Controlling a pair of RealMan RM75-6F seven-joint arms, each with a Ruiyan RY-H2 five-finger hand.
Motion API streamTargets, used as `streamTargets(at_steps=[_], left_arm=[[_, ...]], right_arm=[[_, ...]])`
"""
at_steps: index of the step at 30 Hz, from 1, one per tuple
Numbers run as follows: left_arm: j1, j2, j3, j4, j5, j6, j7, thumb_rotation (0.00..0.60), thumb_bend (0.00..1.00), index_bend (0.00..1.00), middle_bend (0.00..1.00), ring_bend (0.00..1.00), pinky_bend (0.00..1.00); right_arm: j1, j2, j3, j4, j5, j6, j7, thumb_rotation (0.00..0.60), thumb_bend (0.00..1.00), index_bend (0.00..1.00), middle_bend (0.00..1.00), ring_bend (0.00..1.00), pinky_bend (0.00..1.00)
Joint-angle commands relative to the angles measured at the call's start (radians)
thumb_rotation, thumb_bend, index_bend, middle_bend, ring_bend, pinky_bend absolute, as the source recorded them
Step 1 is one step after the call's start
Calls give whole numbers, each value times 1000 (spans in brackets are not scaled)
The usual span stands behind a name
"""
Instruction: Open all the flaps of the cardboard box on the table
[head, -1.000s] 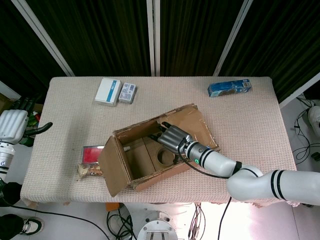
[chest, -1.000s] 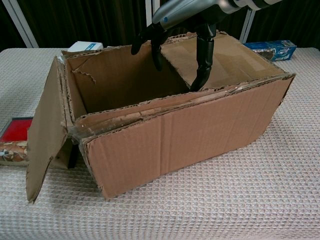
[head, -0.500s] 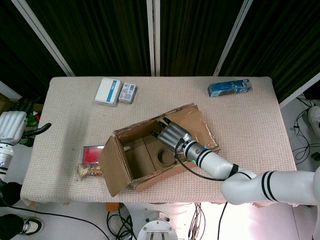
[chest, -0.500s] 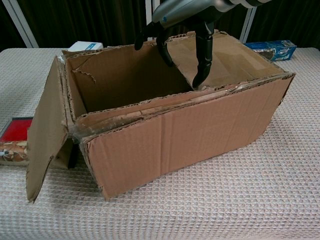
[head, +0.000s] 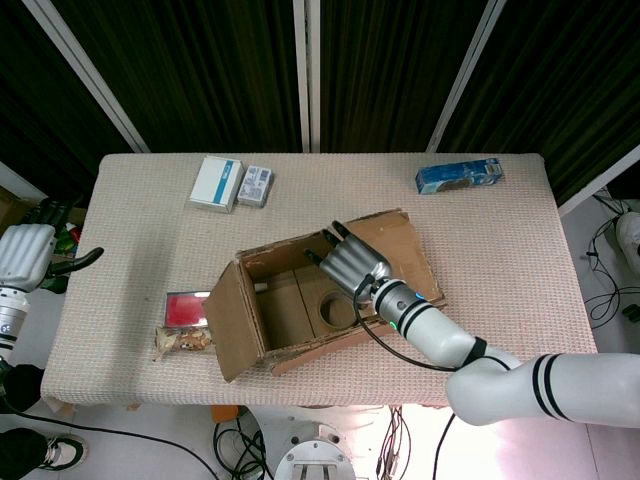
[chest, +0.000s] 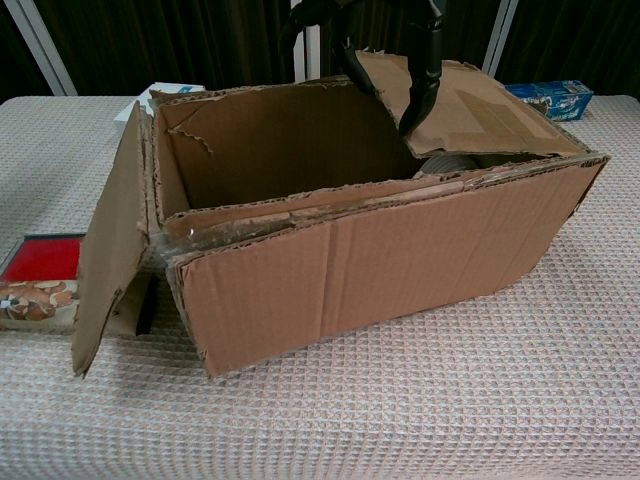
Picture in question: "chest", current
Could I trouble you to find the grey ribbed item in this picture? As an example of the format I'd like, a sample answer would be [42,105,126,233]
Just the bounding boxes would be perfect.
[415,153,496,177]

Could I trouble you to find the large brown cardboard box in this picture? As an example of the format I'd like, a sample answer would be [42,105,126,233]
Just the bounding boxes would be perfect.
[70,49,611,380]

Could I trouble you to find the red case with black frame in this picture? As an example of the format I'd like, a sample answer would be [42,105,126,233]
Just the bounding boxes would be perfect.
[0,232,87,284]

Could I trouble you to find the blue cookie box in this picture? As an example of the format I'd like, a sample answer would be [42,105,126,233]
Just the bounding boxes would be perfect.
[504,79,595,122]

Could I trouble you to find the beige waffle tablecloth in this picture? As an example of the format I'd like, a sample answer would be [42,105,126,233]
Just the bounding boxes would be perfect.
[0,92,640,480]

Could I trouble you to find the beige nut snack bar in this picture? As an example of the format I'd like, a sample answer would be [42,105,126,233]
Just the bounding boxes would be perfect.
[0,279,154,336]

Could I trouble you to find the dark green curtain panel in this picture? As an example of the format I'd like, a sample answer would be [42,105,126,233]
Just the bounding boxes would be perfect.
[0,0,54,101]
[319,0,502,76]
[27,0,301,97]
[494,0,640,97]

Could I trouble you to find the white box with blue stripe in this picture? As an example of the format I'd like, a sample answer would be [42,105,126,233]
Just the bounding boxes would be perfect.
[112,82,207,126]

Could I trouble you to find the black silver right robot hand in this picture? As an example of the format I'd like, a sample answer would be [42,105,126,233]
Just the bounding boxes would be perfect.
[279,0,447,137]

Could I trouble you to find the white partition frame post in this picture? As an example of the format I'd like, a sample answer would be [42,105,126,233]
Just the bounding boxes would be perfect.
[481,0,519,85]
[292,29,308,84]
[305,22,322,81]
[8,0,79,97]

